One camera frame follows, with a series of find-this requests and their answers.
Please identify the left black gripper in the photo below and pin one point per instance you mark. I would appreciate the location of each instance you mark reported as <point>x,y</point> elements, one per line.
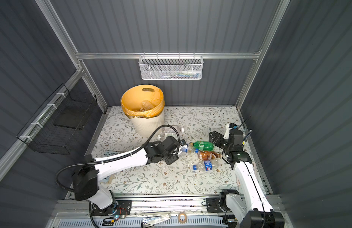
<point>177,147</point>

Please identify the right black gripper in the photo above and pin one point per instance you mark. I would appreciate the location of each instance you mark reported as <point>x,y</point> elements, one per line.
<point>219,138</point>

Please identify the brown coffee bottle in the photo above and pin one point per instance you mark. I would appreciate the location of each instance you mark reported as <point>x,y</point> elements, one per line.
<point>208,155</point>

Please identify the clear bottle blue label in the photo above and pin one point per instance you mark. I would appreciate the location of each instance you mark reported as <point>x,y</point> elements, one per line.
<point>188,149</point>
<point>206,165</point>

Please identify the green plastic bottle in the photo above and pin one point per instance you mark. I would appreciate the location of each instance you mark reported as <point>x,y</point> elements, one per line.
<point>203,145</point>

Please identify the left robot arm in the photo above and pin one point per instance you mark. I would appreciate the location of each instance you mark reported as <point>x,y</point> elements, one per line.
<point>87,175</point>

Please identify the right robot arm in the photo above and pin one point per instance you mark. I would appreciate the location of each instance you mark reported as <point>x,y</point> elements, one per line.
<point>253,210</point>

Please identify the white ribbed trash bin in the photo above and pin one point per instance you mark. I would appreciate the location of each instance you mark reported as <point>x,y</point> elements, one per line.
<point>146,126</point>

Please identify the orange bin liner bag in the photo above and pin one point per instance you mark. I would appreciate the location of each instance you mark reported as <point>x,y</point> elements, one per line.
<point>131,101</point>

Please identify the clear bottle white label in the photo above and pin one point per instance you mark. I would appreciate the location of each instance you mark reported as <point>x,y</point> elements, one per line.
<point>162,137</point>

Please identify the white pen holder cup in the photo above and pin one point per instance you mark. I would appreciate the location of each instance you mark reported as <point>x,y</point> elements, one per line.
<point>246,132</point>

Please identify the square clear bottle white cap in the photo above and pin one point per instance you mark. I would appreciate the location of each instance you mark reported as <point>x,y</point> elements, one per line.
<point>172,131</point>

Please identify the tape roll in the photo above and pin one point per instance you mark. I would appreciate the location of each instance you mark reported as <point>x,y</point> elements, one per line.
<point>182,217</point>

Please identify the silver foil wrapper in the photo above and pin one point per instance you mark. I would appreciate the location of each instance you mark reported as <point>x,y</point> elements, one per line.
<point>148,222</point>

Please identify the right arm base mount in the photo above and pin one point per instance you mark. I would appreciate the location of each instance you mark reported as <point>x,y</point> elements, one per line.
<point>213,205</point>

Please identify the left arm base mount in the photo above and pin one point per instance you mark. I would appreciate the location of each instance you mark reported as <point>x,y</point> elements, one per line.
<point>119,208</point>

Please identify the white wire wall basket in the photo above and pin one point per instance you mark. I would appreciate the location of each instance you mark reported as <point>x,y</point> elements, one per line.
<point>176,67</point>

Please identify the black wire side basket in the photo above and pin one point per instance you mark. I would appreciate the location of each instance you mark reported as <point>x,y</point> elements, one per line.
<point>57,128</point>

